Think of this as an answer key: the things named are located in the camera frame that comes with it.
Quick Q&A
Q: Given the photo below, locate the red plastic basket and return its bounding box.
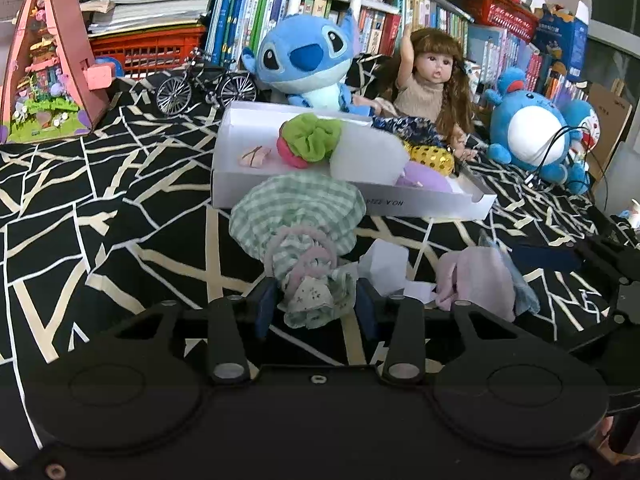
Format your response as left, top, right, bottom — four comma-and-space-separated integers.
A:
462, 0, 541, 43

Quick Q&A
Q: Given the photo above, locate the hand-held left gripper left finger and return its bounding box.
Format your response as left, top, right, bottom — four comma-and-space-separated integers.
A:
102, 276, 281, 386

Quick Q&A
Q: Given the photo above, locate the purple cloth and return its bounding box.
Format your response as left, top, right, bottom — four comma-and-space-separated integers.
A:
397, 162, 453, 193

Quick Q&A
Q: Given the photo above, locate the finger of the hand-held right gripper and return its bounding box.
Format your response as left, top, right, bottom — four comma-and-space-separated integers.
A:
510, 232, 640, 286

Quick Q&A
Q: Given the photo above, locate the blue printed cardboard box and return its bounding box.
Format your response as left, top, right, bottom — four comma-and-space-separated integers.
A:
532, 2, 591, 86

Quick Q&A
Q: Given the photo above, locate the blue robot cat plush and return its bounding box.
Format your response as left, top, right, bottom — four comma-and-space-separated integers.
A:
565, 100, 603, 161

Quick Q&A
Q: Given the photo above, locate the round blue mouse plush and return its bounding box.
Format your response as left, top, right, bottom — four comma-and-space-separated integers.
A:
482, 67, 596, 196

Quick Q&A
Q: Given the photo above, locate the row of standing books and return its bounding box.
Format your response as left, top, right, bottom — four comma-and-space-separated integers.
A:
205, 0, 591, 106

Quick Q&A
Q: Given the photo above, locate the gold sequin bow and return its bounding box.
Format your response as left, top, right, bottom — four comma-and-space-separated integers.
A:
402, 142, 456, 176

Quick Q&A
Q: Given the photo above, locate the blue patterned fabric scrunchie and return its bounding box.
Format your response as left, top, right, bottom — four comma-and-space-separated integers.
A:
370, 115, 446, 150

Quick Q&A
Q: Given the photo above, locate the blue alien plush toy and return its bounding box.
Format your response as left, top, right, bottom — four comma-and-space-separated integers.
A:
241, 10, 373, 116

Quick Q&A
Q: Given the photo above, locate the white tissue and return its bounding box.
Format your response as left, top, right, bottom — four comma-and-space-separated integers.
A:
357, 239, 438, 306

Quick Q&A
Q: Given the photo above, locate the long-haired baby doll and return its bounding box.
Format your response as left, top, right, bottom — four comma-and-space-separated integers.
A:
370, 24, 481, 163

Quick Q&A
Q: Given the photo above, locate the black and white patterned blanket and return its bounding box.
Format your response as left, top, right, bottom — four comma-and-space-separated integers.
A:
0, 52, 640, 461

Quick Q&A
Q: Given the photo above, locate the brown cardboard box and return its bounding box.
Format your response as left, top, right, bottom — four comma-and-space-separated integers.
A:
582, 82, 633, 186

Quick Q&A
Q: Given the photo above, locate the blue round toy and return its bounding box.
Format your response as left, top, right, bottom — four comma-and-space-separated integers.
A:
95, 56, 125, 78

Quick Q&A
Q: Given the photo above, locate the pink hair clip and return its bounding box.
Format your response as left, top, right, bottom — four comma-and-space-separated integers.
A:
237, 145, 273, 170

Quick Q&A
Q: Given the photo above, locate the white scrunchie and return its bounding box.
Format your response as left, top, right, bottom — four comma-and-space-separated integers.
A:
327, 122, 408, 183

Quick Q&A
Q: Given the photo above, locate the green gingham cloth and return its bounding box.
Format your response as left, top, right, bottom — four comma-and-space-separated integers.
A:
229, 175, 368, 331

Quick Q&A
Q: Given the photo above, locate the pink scrunchie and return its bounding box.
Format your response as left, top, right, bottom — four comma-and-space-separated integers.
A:
276, 132, 313, 170

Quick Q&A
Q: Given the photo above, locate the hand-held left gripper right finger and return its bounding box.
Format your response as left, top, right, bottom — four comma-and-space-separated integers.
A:
354, 277, 533, 386

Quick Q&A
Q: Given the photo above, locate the white cardboard box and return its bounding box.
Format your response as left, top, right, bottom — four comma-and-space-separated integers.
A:
210, 101, 498, 222

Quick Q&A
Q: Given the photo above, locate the black model bicycle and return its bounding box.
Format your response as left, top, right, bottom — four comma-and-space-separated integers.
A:
155, 47, 258, 116

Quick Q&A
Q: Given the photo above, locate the green scrunchie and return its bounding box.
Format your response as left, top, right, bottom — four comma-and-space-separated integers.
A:
280, 112, 343, 163

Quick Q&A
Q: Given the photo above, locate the red plastic crate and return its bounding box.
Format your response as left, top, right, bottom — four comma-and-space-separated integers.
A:
89, 27, 207, 78

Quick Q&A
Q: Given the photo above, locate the pale pink cloth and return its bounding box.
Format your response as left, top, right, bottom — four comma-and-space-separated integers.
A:
434, 247, 518, 323

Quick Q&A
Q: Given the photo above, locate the light blue face mask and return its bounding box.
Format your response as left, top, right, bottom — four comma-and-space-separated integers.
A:
477, 230, 541, 316

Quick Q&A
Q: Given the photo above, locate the pink hair tie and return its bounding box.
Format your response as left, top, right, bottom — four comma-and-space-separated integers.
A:
262, 225, 338, 286

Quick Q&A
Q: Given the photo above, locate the pink triangular miniature house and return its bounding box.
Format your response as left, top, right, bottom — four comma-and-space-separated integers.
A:
0, 0, 112, 143

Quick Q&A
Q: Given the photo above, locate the black cable bundle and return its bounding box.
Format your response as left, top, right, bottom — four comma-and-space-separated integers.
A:
525, 125, 608, 211

